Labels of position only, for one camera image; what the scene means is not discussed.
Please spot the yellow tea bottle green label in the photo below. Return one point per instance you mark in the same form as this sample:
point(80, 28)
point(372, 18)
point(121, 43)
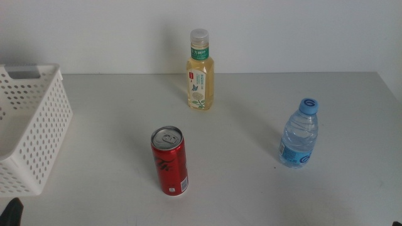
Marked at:
point(201, 84)

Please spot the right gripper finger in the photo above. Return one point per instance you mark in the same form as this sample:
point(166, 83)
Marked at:
point(398, 224)

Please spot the red soda can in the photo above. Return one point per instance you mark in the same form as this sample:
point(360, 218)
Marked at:
point(171, 169)

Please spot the clear water bottle blue cap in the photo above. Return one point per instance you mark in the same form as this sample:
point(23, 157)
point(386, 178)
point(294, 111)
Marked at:
point(298, 138)

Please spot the white perforated plastic basket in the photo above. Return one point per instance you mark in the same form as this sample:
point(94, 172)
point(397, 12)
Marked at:
point(50, 66)

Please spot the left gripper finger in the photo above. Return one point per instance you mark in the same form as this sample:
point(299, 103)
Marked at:
point(11, 215)

